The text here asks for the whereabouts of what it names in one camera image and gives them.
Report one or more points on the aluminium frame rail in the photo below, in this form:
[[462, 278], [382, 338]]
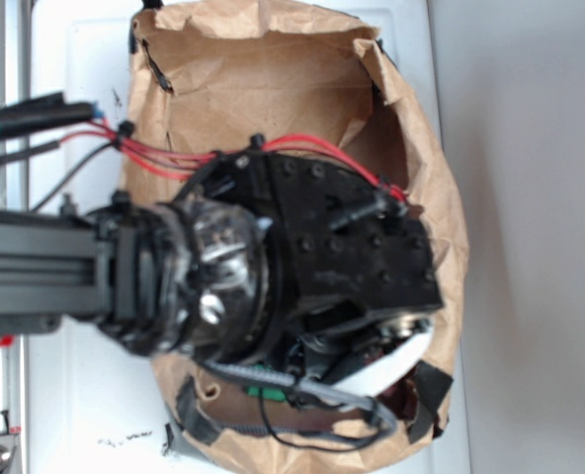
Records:
[[15, 85]]

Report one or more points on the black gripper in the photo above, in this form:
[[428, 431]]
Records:
[[352, 285]]

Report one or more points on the brown paper bag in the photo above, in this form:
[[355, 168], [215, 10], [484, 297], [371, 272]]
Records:
[[207, 75]]

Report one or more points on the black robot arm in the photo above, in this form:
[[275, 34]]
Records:
[[189, 276]]

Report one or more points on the green rectangular block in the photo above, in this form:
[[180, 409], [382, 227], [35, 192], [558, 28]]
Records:
[[268, 393]]

